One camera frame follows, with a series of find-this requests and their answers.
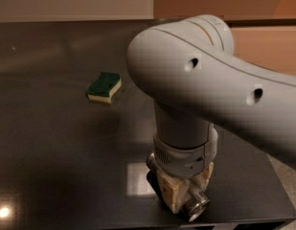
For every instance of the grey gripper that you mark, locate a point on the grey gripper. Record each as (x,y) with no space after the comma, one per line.
(182,162)

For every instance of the silver blue redbull can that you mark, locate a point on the silver blue redbull can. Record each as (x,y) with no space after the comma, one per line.
(197,202)

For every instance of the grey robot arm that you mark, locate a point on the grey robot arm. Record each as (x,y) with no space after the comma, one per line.
(197,84)

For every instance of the green yellow sponge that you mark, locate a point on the green yellow sponge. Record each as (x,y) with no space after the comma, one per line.
(104,87)

